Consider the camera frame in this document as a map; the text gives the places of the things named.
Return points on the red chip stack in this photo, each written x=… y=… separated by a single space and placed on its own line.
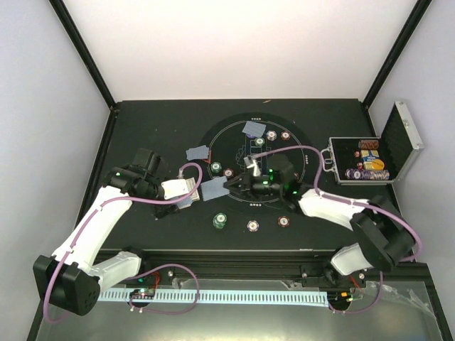
x=283 y=221

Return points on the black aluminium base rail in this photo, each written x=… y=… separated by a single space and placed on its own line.
x=306 y=268

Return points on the red chips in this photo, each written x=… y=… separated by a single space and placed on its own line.
x=285 y=135
x=228 y=173

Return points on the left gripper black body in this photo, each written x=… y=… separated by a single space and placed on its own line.
x=161 y=210

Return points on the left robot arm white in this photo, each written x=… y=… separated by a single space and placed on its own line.
x=69 y=278

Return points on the boxed card deck in case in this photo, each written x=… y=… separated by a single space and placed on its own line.
x=369 y=158

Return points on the dealt cards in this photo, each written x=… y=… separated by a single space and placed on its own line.
x=254 y=129
x=198 y=153

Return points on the left controller circuit board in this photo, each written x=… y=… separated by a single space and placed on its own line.
x=142 y=293

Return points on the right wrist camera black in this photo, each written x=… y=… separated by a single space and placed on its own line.
x=281 y=170

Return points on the controller circuit board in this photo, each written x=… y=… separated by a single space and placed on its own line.
x=142 y=293
x=344 y=296

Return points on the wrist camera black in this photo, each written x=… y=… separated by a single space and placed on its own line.
x=147 y=160
x=281 y=170

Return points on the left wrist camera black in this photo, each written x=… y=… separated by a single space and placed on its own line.
x=147 y=160

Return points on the round black poker mat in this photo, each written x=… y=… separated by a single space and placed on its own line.
x=230 y=146

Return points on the blue-backed playing card deck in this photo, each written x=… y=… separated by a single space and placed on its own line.
x=191 y=183

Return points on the single card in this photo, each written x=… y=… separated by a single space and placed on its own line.
x=214 y=188

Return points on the green chip stack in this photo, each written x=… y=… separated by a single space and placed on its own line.
x=220 y=220

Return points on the white slotted cable duct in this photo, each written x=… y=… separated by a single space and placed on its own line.
x=233 y=297

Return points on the green chips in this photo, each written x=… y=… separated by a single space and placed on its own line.
x=216 y=167
x=259 y=142

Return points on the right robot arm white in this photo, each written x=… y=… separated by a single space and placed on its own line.
x=382 y=240

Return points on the brown chips row in case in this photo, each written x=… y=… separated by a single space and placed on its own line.
x=368 y=144

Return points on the purple chips row in case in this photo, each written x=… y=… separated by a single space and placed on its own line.
x=363 y=174

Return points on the yellow round button in case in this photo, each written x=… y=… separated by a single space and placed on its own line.
x=377 y=164

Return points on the aluminium poker case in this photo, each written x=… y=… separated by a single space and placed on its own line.
x=400 y=145

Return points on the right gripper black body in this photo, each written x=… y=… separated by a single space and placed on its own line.
x=270 y=188

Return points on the right controller circuit board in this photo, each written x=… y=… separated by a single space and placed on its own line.
x=344 y=296

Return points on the red triangular all-in button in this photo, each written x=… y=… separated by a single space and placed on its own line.
x=208 y=159

